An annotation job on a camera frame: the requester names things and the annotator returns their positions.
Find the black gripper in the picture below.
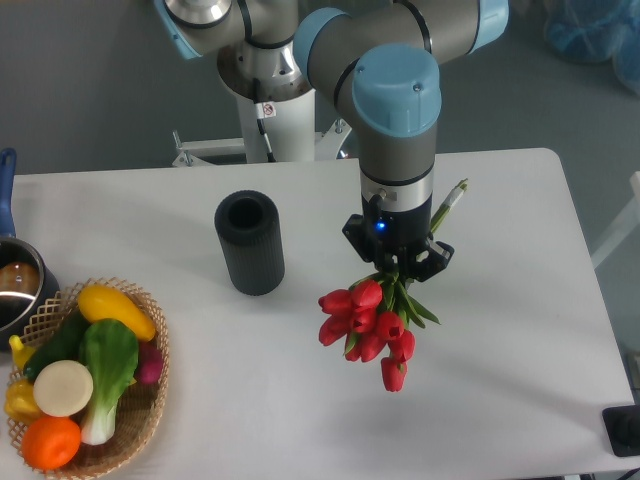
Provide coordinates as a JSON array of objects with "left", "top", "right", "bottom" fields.
[{"left": 342, "top": 195, "right": 455, "bottom": 282}]

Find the red tulip bouquet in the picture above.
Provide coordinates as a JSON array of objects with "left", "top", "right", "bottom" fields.
[{"left": 317, "top": 178, "right": 470, "bottom": 393}]

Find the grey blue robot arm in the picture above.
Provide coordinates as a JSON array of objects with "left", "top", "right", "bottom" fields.
[{"left": 156, "top": 1, "right": 509, "bottom": 282}]

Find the black ribbed vase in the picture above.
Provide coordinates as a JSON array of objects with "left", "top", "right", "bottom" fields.
[{"left": 214, "top": 190, "right": 285, "bottom": 296}]

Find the purple red radish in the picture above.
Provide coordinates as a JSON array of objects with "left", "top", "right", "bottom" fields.
[{"left": 134, "top": 343, "right": 164, "bottom": 385}]

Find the blue plastic bag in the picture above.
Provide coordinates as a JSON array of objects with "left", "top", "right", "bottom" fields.
[{"left": 543, "top": 1, "right": 639, "bottom": 94}]

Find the black device at table edge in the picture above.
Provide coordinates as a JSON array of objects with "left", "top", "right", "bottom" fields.
[{"left": 602, "top": 405, "right": 639, "bottom": 458}]

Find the green bok choy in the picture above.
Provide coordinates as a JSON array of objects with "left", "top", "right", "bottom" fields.
[{"left": 80, "top": 319, "right": 139, "bottom": 446}]

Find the yellow squash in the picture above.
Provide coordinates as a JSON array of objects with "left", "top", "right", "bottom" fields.
[{"left": 77, "top": 284, "right": 156, "bottom": 342}]

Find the woven wicker basket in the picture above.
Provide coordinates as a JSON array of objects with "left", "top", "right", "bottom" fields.
[{"left": 19, "top": 277, "right": 170, "bottom": 479}]

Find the dark green cucumber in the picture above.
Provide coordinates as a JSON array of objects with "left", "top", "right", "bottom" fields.
[{"left": 23, "top": 309, "right": 90, "bottom": 383}]

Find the white round radish slice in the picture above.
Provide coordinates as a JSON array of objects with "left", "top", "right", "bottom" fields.
[{"left": 33, "top": 360, "right": 93, "bottom": 417}]

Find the yellow banana tip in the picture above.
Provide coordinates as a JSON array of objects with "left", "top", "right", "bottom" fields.
[{"left": 9, "top": 335, "right": 36, "bottom": 371}]

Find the orange fruit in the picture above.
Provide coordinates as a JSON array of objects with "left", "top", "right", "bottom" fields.
[{"left": 21, "top": 417, "right": 81, "bottom": 470}]

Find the yellow bell pepper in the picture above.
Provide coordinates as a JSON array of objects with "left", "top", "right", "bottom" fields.
[{"left": 4, "top": 379, "right": 43, "bottom": 425}]

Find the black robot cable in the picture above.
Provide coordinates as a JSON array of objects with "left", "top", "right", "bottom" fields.
[{"left": 252, "top": 79, "right": 277, "bottom": 164}]

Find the white chair frame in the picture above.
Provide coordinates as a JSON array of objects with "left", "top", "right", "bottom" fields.
[{"left": 590, "top": 171, "right": 639, "bottom": 269}]

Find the blue handled pot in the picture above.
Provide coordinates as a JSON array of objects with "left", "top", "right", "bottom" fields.
[{"left": 1, "top": 148, "right": 59, "bottom": 353}]

